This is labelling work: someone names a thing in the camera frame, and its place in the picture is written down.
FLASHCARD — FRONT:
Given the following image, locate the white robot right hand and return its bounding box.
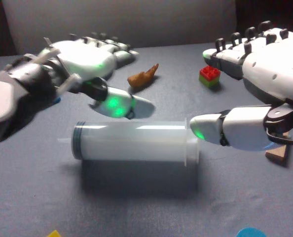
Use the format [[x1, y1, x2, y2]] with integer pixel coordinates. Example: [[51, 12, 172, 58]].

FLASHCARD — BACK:
[[189, 21, 293, 151]]

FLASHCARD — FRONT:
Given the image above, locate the large clear plastic syringe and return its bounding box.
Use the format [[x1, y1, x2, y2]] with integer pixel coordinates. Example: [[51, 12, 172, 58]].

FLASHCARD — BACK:
[[57, 118, 201, 166]]

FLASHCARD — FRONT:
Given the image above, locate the red and green toy brick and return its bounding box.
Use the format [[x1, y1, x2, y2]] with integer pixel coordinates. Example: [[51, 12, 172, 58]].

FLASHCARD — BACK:
[[198, 65, 221, 89]]

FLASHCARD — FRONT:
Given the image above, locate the flat wooden block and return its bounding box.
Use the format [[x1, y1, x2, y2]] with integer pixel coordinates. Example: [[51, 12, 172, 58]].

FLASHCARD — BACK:
[[264, 130, 292, 166]]

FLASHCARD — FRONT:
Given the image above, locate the brown toy carrot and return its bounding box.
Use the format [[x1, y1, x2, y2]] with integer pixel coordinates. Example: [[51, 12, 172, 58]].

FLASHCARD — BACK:
[[126, 63, 159, 88]]

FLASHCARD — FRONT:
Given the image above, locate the light grey backdrop panel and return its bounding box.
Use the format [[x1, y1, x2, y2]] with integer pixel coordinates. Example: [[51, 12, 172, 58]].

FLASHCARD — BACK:
[[2, 0, 237, 54]]

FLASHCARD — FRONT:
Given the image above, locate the light blue round disc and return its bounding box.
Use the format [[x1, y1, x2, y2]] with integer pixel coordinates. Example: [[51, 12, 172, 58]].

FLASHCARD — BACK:
[[236, 227, 264, 237]]

